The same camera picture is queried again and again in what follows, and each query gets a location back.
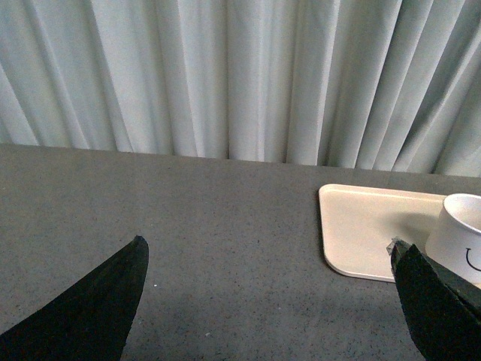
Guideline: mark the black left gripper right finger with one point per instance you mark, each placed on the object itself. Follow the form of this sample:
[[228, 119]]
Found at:
[[441, 309]]

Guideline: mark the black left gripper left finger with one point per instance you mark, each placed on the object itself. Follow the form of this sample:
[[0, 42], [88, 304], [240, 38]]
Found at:
[[91, 320]]

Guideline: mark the white mug with black handle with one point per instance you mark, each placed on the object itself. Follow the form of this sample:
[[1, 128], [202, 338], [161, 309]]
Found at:
[[455, 239]]

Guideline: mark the beige rectangular plastic tray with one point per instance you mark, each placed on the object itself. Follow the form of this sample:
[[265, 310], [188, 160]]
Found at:
[[359, 224]]

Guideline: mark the light grey pleated curtain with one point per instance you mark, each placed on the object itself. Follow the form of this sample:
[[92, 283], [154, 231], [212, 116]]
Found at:
[[378, 85]]

